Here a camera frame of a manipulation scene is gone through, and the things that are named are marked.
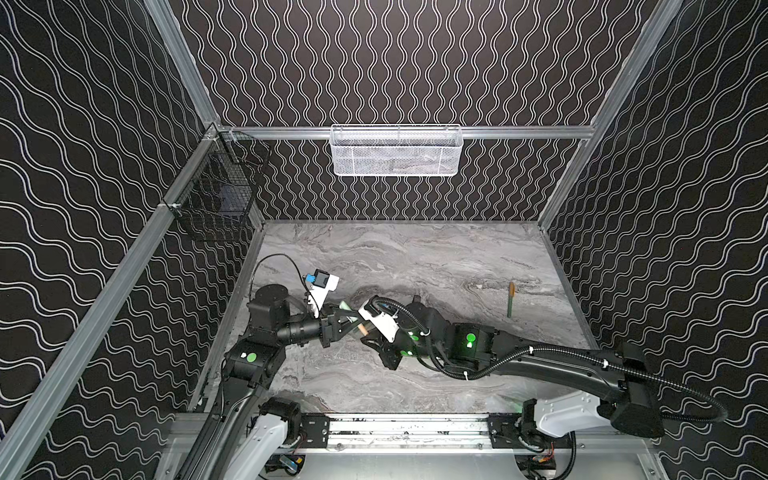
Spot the green capped pen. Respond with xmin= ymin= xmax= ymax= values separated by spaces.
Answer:
xmin=506 ymin=282 xmax=516 ymax=319

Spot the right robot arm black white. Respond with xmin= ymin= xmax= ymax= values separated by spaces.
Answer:
xmin=358 ymin=296 xmax=728 ymax=438

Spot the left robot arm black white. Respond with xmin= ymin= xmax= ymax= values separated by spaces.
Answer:
xmin=175 ymin=284 xmax=362 ymax=479

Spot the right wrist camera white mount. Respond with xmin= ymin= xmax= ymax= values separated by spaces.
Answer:
xmin=358 ymin=302 xmax=399 ymax=343

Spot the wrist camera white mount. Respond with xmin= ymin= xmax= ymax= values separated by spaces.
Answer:
xmin=358 ymin=302 xmax=399 ymax=343
xmin=305 ymin=269 xmax=339 ymax=318

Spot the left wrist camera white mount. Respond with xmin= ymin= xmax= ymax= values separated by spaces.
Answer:
xmin=305 ymin=269 xmax=339 ymax=318

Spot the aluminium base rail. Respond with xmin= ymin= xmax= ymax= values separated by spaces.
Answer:
xmin=163 ymin=413 xmax=649 ymax=457

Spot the white wire mesh basket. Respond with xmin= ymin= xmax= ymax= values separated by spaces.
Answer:
xmin=329 ymin=134 xmax=464 ymax=177

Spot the black wire basket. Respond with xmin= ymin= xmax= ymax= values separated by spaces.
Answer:
xmin=170 ymin=130 xmax=273 ymax=244

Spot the aluminium back horizontal rail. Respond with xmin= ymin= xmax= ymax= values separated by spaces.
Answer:
xmin=220 ymin=125 xmax=596 ymax=141

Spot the aluminium horizontal rail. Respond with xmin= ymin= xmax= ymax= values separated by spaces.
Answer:
xmin=220 ymin=125 xmax=596 ymax=141
xmin=1 ymin=125 xmax=218 ymax=479

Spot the aluminium left horizontal rail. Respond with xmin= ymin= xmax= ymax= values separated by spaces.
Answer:
xmin=1 ymin=125 xmax=218 ymax=479

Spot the aluminium corner frame post left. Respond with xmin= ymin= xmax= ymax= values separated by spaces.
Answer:
xmin=145 ymin=0 xmax=220 ymax=126

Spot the aluminium corner frame post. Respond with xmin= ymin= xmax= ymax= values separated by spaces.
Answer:
xmin=538 ymin=0 xmax=683 ymax=232
xmin=145 ymin=0 xmax=220 ymax=126

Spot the aluminium corner frame post right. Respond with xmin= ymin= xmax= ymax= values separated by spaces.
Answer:
xmin=538 ymin=0 xmax=683 ymax=232

